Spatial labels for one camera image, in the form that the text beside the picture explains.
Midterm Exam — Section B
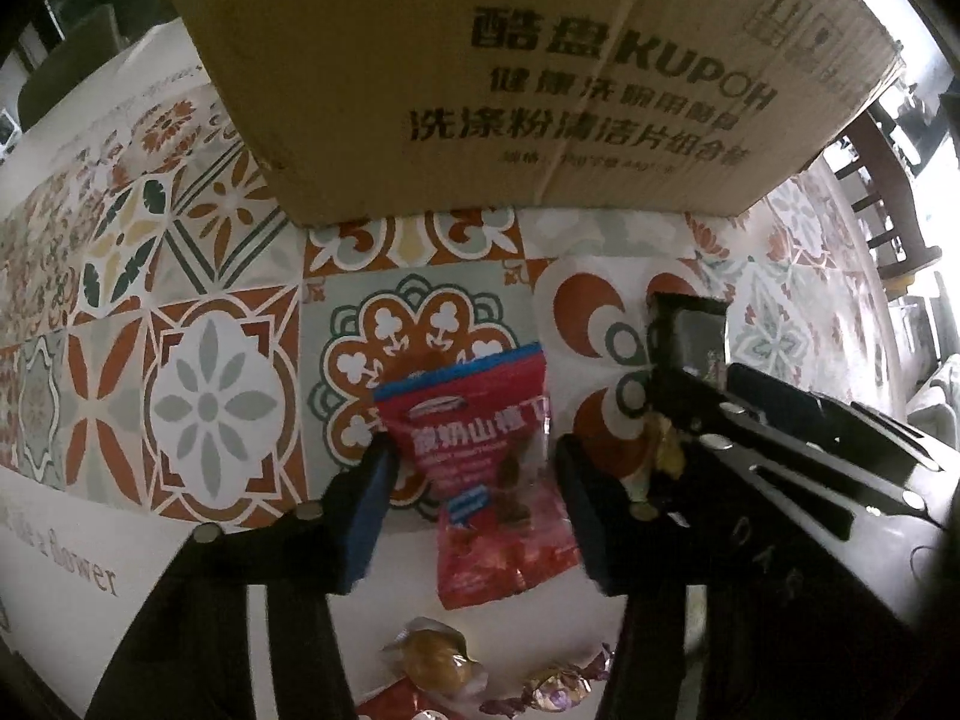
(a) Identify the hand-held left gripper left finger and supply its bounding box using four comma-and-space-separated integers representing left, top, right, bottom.
82, 439, 402, 720

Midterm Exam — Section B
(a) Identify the red snack packet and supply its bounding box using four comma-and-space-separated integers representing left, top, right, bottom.
373, 343, 583, 611

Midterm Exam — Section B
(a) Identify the brown cardboard box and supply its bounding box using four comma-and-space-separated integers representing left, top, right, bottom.
154, 0, 910, 231

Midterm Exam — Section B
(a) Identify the brown wooden chair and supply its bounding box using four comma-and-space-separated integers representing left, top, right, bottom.
821, 109, 943, 280

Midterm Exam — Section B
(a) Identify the patterned table mat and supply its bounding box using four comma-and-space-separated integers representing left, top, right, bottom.
0, 22, 912, 720

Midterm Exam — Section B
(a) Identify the small yellow candy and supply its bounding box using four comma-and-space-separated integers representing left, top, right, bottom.
637, 405, 688, 500

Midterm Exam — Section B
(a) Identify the purple wrapped candy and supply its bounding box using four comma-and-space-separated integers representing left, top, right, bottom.
480, 643, 616, 718

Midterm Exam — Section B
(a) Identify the red foil packet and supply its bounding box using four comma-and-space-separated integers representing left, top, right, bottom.
356, 682, 451, 720

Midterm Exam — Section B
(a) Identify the dark grey chair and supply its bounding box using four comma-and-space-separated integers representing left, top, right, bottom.
19, 4, 181, 130

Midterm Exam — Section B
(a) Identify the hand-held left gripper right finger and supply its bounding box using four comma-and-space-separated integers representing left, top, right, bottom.
553, 435, 706, 720

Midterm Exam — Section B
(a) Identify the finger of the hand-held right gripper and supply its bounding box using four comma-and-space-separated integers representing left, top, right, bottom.
729, 362, 960, 472
646, 291, 925, 541

